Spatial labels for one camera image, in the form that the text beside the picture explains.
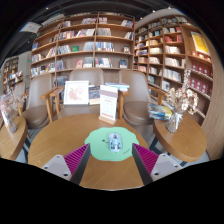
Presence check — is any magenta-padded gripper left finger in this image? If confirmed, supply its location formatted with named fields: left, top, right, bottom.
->
left=40, top=143, right=92, bottom=186

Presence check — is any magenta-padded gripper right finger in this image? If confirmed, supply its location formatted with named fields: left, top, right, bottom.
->
left=131, top=143, right=184, bottom=186

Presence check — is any transparent computer mouse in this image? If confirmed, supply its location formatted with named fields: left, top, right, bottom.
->
left=108, top=132, right=124, bottom=154

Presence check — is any green wavy-edged mouse pad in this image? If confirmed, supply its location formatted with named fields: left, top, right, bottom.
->
left=84, top=126, right=140, bottom=162

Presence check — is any round wooden side table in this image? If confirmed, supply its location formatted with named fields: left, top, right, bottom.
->
left=152, top=113, right=208, bottom=163
left=0, top=115, right=29, bottom=161

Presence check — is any glass vase with dried flowers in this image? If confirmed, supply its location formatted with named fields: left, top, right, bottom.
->
left=164, top=68, right=200, bottom=134

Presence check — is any stack of colourful books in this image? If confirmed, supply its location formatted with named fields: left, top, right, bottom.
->
left=147, top=102, right=174, bottom=122

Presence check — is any white sign on wooden stand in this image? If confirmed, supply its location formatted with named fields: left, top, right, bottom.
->
left=98, top=84, right=119, bottom=125

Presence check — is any dark-covered book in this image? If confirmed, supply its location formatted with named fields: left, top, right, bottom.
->
left=88, top=85, right=101, bottom=106

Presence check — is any white framed floral picture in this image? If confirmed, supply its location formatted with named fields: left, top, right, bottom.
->
left=63, top=80, right=90, bottom=106

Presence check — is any glass vase with pink flowers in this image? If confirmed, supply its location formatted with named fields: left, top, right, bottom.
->
left=0, top=88, right=29, bottom=134

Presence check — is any stack of light blue books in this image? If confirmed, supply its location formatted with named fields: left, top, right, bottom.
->
left=105, top=82, right=130, bottom=93

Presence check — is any distant wooden bookshelf unit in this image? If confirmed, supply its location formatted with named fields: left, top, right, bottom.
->
left=2, top=55, right=25, bottom=94

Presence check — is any curved wooden bookshelf unit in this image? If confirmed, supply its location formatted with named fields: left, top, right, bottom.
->
left=133, top=14, right=214, bottom=124

